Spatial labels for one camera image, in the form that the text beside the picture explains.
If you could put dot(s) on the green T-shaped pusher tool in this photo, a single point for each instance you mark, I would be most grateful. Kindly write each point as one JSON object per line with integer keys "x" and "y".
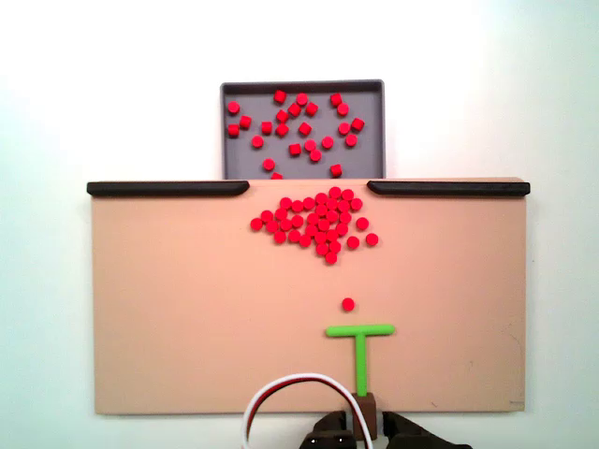
{"x": 360, "y": 355}

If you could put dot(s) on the red cylindrical granule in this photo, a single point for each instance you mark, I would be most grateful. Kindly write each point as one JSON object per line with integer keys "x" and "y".
{"x": 305, "y": 128}
{"x": 332, "y": 204}
{"x": 344, "y": 128}
{"x": 256, "y": 224}
{"x": 286, "y": 203}
{"x": 345, "y": 217}
{"x": 348, "y": 304}
{"x": 315, "y": 155}
{"x": 353, "y": 241}
{"x": 335, "y": 246}
{"x": 309, "y": 203}
{"x": 276, "y": 176}
{"x": 280, "y": 237}
{"x": 280, "y": 96}
{"x": 311, "y": 229}
{"x": 327, "y": 142}
{"x": 272, "y": 227}
{"x": 257, "y": 141}
{"x": 335, "y": 99}
{"x": 331, "y": 257}
{"x": 233, "y": 130}
{"x": 320, "y": 237}
{"x": 267, "y": 216}
{"x": 332, "y": 215}
{"x": 335, "y": 192}
{"x": 305, "y": 240}
{"x": 362, "y": 223}
{"x": 321, "y": 209}
{"x": 331, "y": 235}
{"x": 335, "y": 170}
{"x": 310, "y": 145}
{"x": 351, "y": 140}
{"x": 312, "y": 218}
{"x": 297, "y": 206}
{"x": 302, "y": 99}
{"x": 324, "y": 225}
{"x": 244, "y": 122}
{"x": 321, "y": 198}
{"x": 294, "y": 149}
{"x": 268, "y": 164}
{"x": 342, "y": 109}
{"x": 356, "y": 204}
{"x": 266, "y": 127}
{"x": 281, "y": 129}
{"x": 311, "y": 109}
{"x": 342, "y": 229}
{"x": 286, "y": 225}
{"x": 347, "y": 195}
{"x": 233, "y": 107}
{"x": 297, "y": 221}
{"x": 282, "y": 116}
{"x": 322, "y": 249}
{"x": 372, "y": 239}
{"x": 344, "y": 206}
{"x": 357, "y": 124}
{"x": 294, "y": 235}
{"x": 294, "y": 109}
{"x": 281, "y": 214}

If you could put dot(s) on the beige flat board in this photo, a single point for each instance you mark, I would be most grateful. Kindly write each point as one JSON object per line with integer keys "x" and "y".
{"x": 187, "y": 304}

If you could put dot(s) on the black foam edge strip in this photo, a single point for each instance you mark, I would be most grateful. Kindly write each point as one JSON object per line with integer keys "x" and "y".
{"x": 449, "y": 188}
{"x": 164, "y": 188}

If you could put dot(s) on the grey plastic tray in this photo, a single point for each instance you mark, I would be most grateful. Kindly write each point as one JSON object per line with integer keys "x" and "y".
{"x": 369, "y": 159}

